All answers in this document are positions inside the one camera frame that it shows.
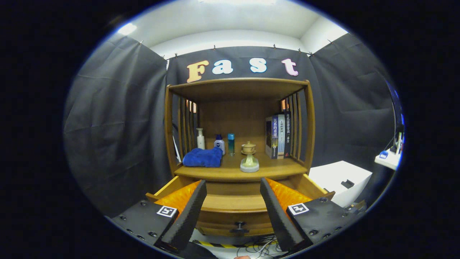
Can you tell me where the wooden cabinet with shelf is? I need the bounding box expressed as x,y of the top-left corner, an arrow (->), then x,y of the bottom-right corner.
164,77 -> 317,238

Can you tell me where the black backdrop cloth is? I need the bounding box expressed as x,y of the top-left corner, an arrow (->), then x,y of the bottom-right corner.
63,32 -> 401,218

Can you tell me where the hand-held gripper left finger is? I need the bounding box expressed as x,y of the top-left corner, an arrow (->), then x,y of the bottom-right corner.
107,180 -> 208,254

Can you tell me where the white lotion bottle blue cap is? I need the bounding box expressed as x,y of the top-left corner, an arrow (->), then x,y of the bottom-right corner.
214,134 -> 226,156

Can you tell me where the black book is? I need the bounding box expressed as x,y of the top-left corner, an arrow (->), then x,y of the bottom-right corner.
284,111 -> 292,158

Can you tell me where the computer monitor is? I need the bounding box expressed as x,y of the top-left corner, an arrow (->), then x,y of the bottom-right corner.
387,82 -> 405,153

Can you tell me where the wooden countertop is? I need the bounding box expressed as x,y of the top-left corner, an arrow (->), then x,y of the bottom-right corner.
174,153 -> 309,182

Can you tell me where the dark blue book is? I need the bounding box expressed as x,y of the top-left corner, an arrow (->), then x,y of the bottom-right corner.
265,115 -> 279,160

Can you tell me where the white side desk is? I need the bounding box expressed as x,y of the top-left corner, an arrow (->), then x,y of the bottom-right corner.
374,153 -> 400,171

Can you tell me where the wooden drawer with black knob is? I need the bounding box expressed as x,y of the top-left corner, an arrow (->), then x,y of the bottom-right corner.
146,174 -> 336,238

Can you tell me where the blue towel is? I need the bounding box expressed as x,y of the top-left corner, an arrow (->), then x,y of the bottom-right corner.
182,146 -> 223,168

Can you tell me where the white box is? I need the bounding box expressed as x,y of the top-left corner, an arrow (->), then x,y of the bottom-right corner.
308,160 -> 373,208

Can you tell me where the tangle of cables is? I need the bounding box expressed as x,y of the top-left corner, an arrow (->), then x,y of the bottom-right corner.
237,234 -> 288,259

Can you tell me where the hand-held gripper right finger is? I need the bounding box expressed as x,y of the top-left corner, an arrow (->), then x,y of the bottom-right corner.
259,177 -> 360,254

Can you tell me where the pale grey book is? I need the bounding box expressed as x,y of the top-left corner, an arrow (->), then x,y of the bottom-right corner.
277,113 -> 286,159

